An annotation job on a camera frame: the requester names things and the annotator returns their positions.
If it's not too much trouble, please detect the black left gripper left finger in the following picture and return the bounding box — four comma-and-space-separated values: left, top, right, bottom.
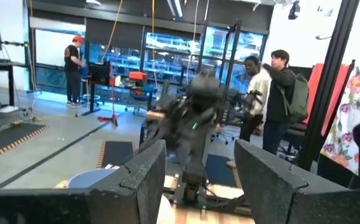
88, 139, 168, 224

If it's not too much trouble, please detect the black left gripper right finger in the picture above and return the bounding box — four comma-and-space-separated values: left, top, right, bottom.
234, 139, 309, 224

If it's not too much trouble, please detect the person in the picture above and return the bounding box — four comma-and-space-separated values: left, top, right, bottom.
239, 55, 273, 144
63, 35, 86, 109
262, 49, 296, 156

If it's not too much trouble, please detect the green backpack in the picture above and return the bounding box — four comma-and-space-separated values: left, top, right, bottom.
278, 73, 310, 124

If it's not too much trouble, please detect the black floor tape line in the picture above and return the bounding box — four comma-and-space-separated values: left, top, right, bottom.
0, 120, 111, 190

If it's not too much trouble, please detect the orange partition panel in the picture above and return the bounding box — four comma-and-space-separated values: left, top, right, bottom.
301, 62, 354, 138

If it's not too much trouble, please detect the floral patterned cloth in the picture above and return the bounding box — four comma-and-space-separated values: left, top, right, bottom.
319, 57, 360, 176

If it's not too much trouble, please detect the orange and blue office chair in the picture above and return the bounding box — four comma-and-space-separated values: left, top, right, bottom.
125, 70, 156, 115

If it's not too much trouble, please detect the black monitor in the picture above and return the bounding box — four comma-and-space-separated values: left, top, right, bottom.
88, 62, 112, 86

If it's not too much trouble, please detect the black mat with striped edge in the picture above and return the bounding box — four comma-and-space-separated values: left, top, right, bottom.
0, 122, 50, 165

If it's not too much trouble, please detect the black upright frame post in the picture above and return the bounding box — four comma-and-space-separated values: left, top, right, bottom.
296, 0, 360, 172

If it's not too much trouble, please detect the yellow hanging cable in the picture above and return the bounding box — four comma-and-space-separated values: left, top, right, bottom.
150, 0, 158, 90
100, 0, 125, 64

